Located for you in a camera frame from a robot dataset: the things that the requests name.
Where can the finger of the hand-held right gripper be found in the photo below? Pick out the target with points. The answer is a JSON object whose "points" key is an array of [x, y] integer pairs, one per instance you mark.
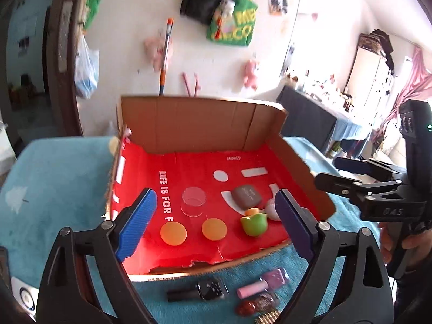
{"points": [[341, 185], [352, 165]]}

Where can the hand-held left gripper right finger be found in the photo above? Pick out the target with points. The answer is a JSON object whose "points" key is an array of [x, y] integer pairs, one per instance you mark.
{"points": [[293, 224]]}

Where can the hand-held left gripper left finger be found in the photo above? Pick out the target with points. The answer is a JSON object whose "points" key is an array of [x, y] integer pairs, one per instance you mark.
{"points": [[136, 224]]}

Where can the orange round disc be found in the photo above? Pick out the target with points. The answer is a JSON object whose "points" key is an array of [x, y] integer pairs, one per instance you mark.
{"points": [[173, 234], [214, 229]]}

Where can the green tulip-shaped toy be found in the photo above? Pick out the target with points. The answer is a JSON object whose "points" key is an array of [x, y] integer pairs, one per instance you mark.
{"points": [[254, 226]]}

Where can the small yellow orange toy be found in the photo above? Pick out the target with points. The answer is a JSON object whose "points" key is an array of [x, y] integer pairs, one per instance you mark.
{"points": [[250, 212]]}

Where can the brown eyeshadow case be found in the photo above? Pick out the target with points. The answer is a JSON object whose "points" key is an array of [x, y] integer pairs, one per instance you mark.
{"points": [[246, 197]]}

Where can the purple nail polish bottle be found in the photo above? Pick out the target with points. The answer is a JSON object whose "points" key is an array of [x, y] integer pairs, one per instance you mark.
{"points": [[270, 280]]}

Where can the clear plastic cup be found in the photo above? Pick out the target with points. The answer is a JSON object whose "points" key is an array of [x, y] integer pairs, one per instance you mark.
{"points": [[193, 202]]}

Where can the red glitter nail polish bottle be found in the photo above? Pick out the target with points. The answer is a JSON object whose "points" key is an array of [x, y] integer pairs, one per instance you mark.
{"points": [[256, 303]]}

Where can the black nail polish bottle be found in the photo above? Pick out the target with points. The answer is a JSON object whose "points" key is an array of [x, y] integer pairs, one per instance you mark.
{"points": [[202, 290]]}

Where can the gold studded cylinder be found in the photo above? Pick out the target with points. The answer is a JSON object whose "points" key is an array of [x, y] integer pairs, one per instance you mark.
{"points": [[268, 318]]}

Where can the brown cardboard box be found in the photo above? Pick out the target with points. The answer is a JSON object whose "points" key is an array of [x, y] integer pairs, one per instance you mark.
{"points": [[202, 125]]}

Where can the person's right hand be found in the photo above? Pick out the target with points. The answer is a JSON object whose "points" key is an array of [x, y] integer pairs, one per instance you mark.
{"points": [[384, 241]]}

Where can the dark cloth-covered table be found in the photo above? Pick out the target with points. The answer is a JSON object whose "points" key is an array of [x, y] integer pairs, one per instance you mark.
{"points": [[310, 118]]}

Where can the red paper bag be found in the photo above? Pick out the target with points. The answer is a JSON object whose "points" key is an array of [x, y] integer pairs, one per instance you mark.
{"points": [[195, 172]]}

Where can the clutter of cosmetic bottles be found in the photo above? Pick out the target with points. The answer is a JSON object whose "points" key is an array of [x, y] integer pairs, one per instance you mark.
{"points": [[320, 89]]}

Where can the teal fleece blanket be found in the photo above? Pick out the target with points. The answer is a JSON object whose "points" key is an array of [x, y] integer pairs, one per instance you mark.
{"points": [[64, 182]]}

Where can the tall wardrobe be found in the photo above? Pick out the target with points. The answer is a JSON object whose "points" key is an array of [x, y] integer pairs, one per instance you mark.
{"points": [[371, 71]]}

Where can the pink curtain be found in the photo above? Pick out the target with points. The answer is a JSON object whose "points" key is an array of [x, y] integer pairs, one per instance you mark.
{"points": [[411, 81]]}

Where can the white electronic device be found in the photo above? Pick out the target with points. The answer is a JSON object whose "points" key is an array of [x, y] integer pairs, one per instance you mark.
{"points": [[25, 293]]}

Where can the pink fox plush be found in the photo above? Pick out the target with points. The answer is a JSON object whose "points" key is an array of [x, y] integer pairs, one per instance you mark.
{"points": [[251, 74]]}

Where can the pink stick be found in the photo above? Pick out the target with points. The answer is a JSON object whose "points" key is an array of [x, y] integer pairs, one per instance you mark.
{"points": [[197, 82], [186, 84]]}

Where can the white plastic bag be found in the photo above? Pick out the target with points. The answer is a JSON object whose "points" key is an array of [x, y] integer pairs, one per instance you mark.
{"points": [[87, 71]]}

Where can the orange-capped stick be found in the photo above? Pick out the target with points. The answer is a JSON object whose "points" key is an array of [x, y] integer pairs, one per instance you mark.
{"points": [[166, 57]]}

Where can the pink pig plush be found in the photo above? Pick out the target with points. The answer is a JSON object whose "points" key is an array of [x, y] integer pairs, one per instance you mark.
{"points": [[156, 52]]}

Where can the green tote bag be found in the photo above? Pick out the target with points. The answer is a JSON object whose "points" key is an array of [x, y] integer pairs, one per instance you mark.
{"points": [[241, 27]]}

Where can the dark wooden door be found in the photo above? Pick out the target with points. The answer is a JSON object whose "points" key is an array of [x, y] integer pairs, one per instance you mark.
{"points": [[62, 57]]}

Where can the red tassel charm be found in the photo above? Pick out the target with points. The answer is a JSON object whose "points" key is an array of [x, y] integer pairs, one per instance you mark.
{"points": [[220, 28]]}

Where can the green plush toy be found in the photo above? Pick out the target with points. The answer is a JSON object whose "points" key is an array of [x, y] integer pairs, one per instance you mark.
{"points": [[91, 6]]}

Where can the frameless wall mirror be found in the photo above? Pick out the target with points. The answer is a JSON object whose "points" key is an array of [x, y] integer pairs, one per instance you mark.
{"points": [[292, 33]]}

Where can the wall photo print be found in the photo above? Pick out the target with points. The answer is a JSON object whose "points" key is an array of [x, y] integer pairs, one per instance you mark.
{"points": [[277, 0]]}

